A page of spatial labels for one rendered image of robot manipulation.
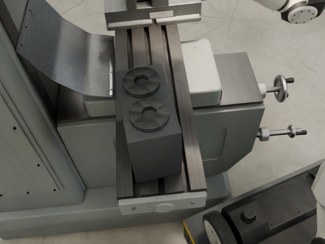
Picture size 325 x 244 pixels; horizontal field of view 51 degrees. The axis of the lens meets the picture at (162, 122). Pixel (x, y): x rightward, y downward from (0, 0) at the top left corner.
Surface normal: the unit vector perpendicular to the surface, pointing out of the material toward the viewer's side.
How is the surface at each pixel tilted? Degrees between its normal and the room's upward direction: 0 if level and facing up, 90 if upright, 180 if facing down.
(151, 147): 90
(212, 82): 0
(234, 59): 0
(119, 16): 90
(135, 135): 0
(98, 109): 90
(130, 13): 90
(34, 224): 64
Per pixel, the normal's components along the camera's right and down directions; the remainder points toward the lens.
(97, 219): 0.06, 0.45
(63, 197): 0.08, 0.68
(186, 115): -0.04, -0.59
